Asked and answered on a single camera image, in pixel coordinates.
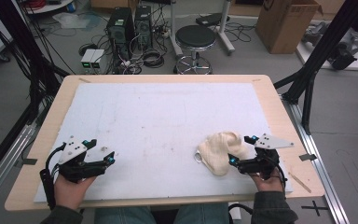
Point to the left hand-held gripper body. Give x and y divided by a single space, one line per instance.
74 169

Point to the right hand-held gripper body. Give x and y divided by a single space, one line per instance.
261 163

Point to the cream printed cloth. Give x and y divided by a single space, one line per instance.
219 151

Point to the person's right hand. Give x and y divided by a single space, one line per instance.
268 185

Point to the person's left hand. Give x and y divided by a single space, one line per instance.
70 193

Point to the thin wooden stick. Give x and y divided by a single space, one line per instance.
300 182

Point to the black tape piece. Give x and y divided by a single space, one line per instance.
29 161
307 157

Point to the white foam mat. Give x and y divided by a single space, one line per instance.
155 124

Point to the person's legs in jeans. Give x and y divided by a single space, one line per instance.
124 215

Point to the white power supply box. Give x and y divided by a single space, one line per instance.
97 59
87 59

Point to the white table leg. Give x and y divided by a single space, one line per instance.
225 29
174 28

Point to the large black computer tower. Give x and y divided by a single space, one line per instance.
120 31

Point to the brown cardboard box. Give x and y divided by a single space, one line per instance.
284 28

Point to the black round stool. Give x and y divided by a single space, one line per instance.
195 36

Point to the clear plastic sheet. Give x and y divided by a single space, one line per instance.
71 20

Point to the flat black case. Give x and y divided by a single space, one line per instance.
211 19

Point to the slim black computer tower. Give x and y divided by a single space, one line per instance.
143 26

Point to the round white table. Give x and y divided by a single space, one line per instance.
51 6

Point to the aluminium rail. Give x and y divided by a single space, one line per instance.
9 155
320 168

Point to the black metal frame stand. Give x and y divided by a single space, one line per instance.
320 53
15 46

